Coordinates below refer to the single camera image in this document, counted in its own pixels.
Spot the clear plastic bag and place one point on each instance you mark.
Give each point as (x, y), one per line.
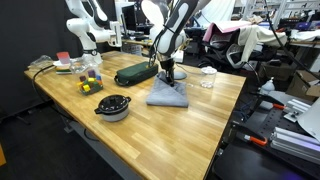
(41, 61)

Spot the black office chair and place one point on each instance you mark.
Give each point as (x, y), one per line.
(220, 43)

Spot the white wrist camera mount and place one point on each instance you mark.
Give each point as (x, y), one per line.
(179, 56)

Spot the beige jacket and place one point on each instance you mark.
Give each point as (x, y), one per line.
(256, 36)

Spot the pink cloth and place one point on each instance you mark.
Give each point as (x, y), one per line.
(230, 27)

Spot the idle white robot arm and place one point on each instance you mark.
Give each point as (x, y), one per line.
(83, 30)

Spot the dark green zip case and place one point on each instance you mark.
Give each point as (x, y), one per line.
(136, 73)

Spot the clear plastic container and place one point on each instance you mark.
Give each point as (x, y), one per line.
(79, 66)

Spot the short aluminium extrusion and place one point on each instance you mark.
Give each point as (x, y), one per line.
(296, 107)

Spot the long aluminium extrusion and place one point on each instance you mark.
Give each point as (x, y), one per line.
(296, 135)
(293, 148)

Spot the brown cardboard box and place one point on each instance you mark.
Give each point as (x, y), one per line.
(301, 85)

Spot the white curved sheet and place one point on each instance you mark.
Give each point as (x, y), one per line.
(311, 123)

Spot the grey table frame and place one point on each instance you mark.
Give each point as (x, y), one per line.
(100, 150)

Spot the white plate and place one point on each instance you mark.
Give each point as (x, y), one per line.
(74, 63)

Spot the white pot with black lid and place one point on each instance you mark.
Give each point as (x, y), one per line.
(113, 106)

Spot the red pink cup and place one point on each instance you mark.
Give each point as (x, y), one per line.
(63, 57)

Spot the black fabric partition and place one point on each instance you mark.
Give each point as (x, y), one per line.
(26, 33)

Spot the colourful toy blocks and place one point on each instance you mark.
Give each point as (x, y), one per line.
(90, 85)

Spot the clear plastic jar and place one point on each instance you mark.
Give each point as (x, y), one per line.
(208, 78)

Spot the black breadboard table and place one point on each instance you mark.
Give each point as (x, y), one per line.
(240, 163)

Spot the wooden side desk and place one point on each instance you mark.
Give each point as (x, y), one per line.
(140, 42)

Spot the white spray bottle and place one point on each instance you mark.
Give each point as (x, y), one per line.
(267, 88)

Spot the grey terry towel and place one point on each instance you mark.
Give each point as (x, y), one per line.
(166, 96)

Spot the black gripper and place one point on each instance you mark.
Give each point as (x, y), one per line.
(167, 64)

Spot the metal shelving rack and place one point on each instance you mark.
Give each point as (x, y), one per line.
(283, 6)

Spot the computer monitor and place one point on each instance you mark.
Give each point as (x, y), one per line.
(128, 18)

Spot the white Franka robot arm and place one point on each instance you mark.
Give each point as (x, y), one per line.
(176, 20)

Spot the stack of coloured pads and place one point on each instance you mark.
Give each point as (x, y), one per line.
(63, 71)

